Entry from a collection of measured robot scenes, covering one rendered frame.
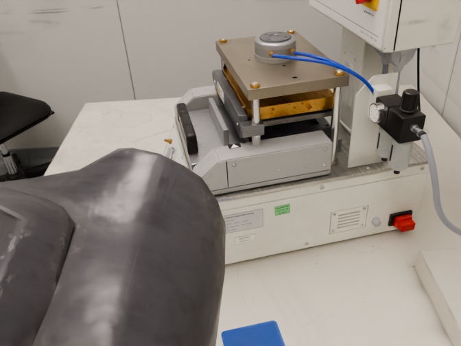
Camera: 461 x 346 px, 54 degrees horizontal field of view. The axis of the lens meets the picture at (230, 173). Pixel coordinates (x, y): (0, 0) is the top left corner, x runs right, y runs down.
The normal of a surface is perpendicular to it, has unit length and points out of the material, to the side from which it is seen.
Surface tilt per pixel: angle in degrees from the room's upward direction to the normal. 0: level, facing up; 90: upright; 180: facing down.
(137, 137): 0
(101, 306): 34
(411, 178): 90
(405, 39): 90
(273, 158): 90
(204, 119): 0
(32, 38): 90
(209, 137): 0
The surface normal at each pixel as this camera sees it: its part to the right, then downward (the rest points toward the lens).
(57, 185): -0.14, -0.79
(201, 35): 0.02, 0.56
